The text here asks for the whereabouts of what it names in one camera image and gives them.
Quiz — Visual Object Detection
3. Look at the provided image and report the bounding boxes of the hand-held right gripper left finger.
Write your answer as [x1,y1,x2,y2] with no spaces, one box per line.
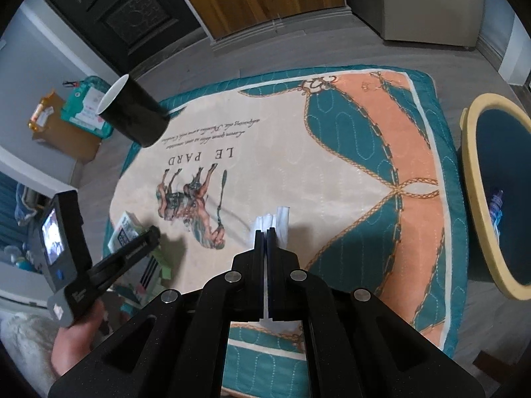
[47,228,266,398]

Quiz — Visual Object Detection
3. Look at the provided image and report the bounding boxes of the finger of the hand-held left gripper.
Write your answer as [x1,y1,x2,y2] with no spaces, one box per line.
[89,226,162,294]

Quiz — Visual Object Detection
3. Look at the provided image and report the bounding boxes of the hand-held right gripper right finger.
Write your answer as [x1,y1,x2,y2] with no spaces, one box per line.
[265,227,486,398]

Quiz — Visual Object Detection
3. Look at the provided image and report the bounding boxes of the green and white carton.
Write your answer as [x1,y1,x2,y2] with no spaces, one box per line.
[107,211,175,305]

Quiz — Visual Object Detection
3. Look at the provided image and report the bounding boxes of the teal bin with yellow rim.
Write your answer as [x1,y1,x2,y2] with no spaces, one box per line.
[456,93,531,299]

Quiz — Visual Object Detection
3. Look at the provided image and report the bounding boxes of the person's left hand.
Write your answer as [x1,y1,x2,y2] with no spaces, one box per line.
[50,298,106,382]

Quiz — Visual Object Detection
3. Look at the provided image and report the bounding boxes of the flat cardboard box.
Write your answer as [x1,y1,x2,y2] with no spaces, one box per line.
[28,89,102,164]

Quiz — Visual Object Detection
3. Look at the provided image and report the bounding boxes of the printed teal and orange blanket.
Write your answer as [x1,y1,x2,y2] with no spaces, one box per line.
[104,64,467,398]

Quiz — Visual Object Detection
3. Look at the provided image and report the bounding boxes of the white fluffy rug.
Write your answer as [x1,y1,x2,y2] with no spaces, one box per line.
[0,313,59,394]

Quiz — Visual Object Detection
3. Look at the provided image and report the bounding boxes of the teal wet wipes pack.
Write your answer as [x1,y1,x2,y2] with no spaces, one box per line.
[61,75,114,139]

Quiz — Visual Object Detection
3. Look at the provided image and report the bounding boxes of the orange packet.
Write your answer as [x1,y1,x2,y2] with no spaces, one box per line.
[28,97,54,131]

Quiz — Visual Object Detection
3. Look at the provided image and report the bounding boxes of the black cup with white inside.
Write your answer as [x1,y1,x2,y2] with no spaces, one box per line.
[96,74,171,148]

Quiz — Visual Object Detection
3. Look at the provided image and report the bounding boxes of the clear plastic bottle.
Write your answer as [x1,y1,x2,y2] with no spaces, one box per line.
[490,190,504,227]

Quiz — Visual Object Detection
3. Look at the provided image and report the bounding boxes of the dark panelled door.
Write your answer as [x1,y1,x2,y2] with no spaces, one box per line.
[35,0,204,77]

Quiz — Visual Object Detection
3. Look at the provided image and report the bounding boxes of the grey cabinet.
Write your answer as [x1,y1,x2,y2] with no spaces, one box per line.
[340,0,486,50]

